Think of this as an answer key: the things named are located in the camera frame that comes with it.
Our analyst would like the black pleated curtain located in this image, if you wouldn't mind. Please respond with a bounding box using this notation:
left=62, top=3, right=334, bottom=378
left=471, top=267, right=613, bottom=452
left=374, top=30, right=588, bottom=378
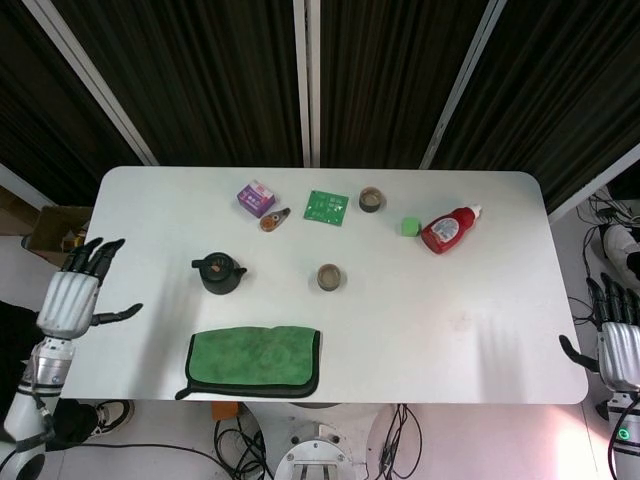
left=0, top=0, right=640, bottom=201

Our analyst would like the red ketchup squeeze bottle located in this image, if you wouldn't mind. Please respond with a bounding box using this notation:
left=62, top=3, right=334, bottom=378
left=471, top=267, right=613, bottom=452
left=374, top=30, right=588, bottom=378
left=419, top=203, right=484, bottom=256

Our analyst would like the white metal frame post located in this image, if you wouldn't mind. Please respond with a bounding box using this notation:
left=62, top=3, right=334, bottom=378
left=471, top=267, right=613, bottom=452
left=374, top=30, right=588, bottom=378
left=418, top=0, right=509, bottom=170
left=292, top=0, right=322, bottom=168
left=34, top=0, right=160, bottom=166

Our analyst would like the white shoe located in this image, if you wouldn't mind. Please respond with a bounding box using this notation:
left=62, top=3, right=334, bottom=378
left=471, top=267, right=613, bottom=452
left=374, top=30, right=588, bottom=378
left=599, top=224, right=640, bottom=282

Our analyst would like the black white sneaker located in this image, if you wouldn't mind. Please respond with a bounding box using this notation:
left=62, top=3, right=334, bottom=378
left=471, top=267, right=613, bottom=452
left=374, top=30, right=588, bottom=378
left=92, top=399, right=136, bottom=436

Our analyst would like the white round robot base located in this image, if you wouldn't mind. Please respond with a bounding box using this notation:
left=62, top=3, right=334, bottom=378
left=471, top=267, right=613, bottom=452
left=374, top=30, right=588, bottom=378
left=244, top=399, right=389, bottom=480

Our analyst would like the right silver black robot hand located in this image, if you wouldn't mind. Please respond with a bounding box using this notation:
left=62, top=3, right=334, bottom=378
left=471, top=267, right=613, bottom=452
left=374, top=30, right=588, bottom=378
left=558, top=272, right=640, bottom=394

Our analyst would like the black teapot with handle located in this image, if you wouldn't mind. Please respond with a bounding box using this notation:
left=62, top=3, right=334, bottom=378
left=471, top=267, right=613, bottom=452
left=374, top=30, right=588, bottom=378
left=191, top=252, right=249, bottom=296

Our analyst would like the green printed sachet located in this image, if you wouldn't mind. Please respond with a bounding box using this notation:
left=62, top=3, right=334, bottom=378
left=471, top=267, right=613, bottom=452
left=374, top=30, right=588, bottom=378
left=303, top=188, right=350, bottom=226

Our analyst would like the small purple carton box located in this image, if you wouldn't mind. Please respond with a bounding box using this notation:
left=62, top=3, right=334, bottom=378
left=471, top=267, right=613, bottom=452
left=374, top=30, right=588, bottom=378
left=234, top=179, right=279, bottom=219

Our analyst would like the green towel with black edge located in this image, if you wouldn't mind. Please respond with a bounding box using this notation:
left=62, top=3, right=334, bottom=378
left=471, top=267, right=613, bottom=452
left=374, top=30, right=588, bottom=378
left=174, top=324, right=321, bottom=401

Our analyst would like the open cardboard box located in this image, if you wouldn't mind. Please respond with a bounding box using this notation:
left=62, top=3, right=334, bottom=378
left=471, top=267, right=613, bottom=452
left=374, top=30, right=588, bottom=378
left=22, top=204, right=94, bottom=271

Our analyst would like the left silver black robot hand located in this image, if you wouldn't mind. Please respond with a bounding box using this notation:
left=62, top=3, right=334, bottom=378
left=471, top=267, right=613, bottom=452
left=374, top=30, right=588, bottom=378
left=37, top=237, right=145, bottom=340

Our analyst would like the brown correction tape dispenser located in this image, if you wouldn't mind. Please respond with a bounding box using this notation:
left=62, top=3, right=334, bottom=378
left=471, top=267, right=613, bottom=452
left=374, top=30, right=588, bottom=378
left=258, top=207, right=293, bottom=234

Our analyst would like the flat brown cardboard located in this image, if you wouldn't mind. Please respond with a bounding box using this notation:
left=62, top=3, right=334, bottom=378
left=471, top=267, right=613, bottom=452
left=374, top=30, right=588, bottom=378
left=0, top=185, right=40, bottom=236

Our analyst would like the white frame bar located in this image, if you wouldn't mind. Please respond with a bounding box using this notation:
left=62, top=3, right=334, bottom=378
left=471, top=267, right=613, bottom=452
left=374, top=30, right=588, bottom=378
left=0, top=162, right=49, bottom=201
left=547, top=144, right=640, bottom=221

